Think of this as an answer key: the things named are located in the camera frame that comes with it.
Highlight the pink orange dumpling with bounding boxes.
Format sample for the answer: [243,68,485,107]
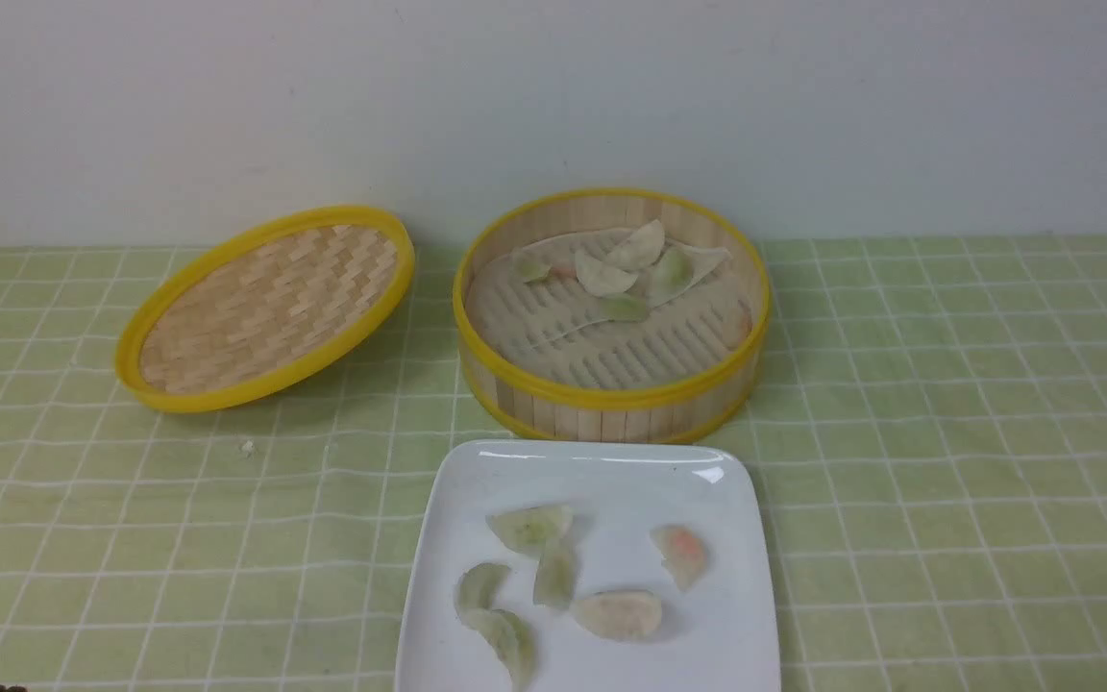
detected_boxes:
[549,264,578,281]

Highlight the green top dumpling on plate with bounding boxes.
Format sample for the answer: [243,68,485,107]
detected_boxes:
[486,504,573,559]

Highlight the pink right dumpling on plate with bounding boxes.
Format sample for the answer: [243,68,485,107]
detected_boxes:
[650,523,708,592]

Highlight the pale large dumpling on plate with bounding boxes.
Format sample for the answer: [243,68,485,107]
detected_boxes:
[570,588,664,641]

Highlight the green bottom dumpling on plate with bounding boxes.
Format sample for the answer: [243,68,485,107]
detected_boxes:
[461,608,537,691]

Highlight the white square plate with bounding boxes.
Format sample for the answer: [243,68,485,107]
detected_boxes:
[394,438,782,691]

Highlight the yellow rimmed bamboo steamer basket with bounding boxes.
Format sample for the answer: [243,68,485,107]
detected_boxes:
[453,188,772,444]

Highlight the small green dumpling in steamer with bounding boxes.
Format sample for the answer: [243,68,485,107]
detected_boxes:
[510,251,554,285]

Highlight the pale white dumpling in steamer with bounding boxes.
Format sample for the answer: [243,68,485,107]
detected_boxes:
[573,250,640,298]

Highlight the pale upper dumpling in steamer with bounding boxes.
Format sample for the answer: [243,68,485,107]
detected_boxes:
[603,219,665,272]

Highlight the yellow rimmed bamboo steamer lid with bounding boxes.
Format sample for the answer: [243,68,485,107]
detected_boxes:
[114,206,416,413]

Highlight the green checked tablecloth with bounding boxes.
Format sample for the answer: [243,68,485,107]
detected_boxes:
[0,236,1107,691]

